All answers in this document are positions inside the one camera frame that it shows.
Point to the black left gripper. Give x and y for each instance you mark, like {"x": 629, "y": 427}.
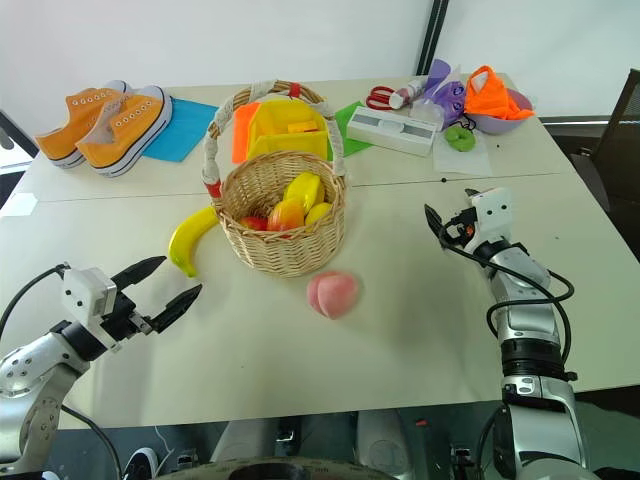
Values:
{"x": 122, "y": 317}

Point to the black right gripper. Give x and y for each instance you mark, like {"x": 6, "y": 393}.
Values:
{"x": 461, "y": 227}

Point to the dark rounded robot base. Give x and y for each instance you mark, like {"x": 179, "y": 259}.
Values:
{"x": 280, "y": 472}

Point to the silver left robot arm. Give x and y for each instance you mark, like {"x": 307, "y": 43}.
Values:
{"x": 35, "y": 370}

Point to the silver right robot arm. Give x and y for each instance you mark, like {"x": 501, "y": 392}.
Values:
{"x": 530, "y": 330}

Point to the yellow toy star fruit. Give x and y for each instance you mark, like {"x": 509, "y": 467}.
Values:
{"x": 305, "y": 189}

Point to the clear plastic bag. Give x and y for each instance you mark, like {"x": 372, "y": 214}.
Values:
{"x": 462, "y": 162}

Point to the yellow toy banana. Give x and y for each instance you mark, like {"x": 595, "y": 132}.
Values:
{"x": 184, "y": 245}

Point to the green round toy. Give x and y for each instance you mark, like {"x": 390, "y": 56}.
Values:
{"x": 459, "y": 138}

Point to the purple bowl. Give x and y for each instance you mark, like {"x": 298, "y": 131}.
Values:
{"x": 495, "y": 125}

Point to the white rectangular box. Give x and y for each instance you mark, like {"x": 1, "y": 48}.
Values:
{"x": 390, "y": 132}

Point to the purple plastic bag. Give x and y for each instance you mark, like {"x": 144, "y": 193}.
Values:
{"x": 450, "y": 95}

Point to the red toy apple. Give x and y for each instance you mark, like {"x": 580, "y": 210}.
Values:
{"x": 252, "y": 223}

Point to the orange cloth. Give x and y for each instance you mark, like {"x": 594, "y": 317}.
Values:
{"x": 487, "y": 97}

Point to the green paper sheet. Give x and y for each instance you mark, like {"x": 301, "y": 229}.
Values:
{"x": 350, "y": 145}

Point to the white tube with pink print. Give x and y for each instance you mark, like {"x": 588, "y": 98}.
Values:
{"x": 407, "y": 92}

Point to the red scissors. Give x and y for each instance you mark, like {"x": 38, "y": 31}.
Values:
{"x": 380, "y": 97}

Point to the yellow toy lemon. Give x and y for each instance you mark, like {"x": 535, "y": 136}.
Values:
{"x": 318, "y": 212}

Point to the orange toy peach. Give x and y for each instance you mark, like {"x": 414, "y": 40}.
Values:
{"x": 286, "y": 215}

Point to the pink toy peach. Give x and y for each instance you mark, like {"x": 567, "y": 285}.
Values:
{"x": 332, "y": 295}

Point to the orange canvas sneaker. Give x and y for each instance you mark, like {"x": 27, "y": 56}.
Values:
{"x": 125, "y": 137}
{"x": 70, "y": 125}

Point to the white paper slip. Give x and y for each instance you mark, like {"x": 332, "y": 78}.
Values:
{"x": 17, "y": 205}

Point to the blue paper sheet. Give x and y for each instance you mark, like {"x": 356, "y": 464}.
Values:
{"x": 187, "y": 125}

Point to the dark chair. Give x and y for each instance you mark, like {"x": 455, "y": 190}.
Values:
{"x": 617, "y": 145}

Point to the orange paper sheet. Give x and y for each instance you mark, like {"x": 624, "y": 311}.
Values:
{"x": 241, "y": 130}

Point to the yellow plastic box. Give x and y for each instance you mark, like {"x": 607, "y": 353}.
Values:
{"x": 285, "y": 142}

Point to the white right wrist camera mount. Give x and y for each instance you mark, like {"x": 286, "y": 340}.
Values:
{"x": 492, "y": 215}

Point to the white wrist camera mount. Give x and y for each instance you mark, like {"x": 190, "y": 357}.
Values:
{"x": 492, "y": 215}
{"x": 82, "y": 295}

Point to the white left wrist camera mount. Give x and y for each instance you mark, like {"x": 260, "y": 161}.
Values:
{"x": 82, "y": 295}

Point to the dark window post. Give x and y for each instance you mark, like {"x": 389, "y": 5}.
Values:
{"x": 430, "y": 35}

